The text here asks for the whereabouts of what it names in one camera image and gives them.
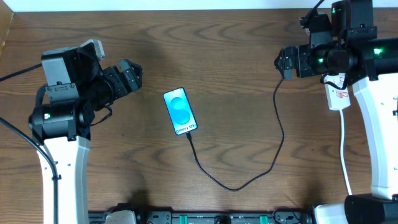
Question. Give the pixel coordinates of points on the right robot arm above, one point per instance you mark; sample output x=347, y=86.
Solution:
x=346, y=53

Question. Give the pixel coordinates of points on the blue Galaxy smartphone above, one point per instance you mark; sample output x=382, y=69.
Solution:
x=180, y=111

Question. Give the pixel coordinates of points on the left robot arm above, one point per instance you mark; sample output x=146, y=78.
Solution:
x=77, y=87

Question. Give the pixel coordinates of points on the white power strip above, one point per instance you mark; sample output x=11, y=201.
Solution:
x=337, y=96

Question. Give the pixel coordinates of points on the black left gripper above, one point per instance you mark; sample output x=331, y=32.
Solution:
x=121, y=79

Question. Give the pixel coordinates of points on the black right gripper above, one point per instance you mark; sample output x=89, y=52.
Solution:
x=292, y=62

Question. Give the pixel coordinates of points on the brown cardboard panel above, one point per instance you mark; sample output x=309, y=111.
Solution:
x=6, y=17

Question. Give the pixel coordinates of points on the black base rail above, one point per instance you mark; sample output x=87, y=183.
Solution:
x=166, y=217

